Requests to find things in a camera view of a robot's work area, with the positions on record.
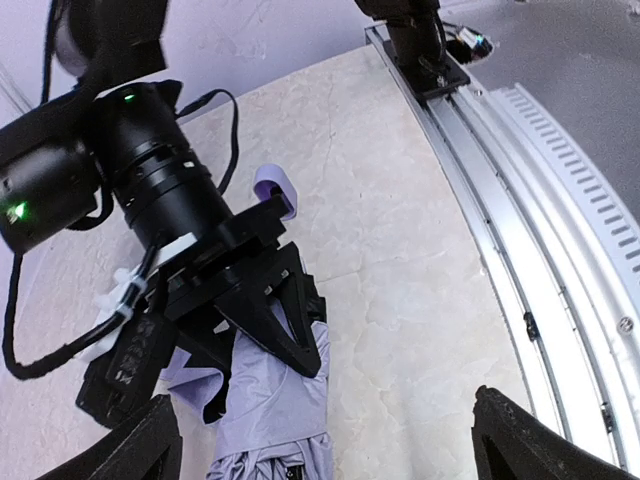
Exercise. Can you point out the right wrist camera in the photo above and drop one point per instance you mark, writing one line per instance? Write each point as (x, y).
(123, 368)

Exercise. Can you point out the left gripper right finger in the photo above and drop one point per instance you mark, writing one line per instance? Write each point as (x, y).
(509, 443)

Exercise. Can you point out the lilac folding umbrella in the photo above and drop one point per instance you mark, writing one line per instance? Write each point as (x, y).
(275, 424)

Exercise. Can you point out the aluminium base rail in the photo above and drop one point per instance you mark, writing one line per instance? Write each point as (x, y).
(562, 253)

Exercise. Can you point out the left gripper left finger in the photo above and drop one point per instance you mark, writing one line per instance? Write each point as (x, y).
(147, 445)

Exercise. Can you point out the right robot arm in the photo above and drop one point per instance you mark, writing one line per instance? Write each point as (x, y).
(113, 141)

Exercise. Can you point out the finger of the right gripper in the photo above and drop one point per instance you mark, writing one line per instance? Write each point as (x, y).
(206, 348)
(264, 297)

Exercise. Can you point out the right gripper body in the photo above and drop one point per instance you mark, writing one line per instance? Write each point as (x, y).
(244, 237)

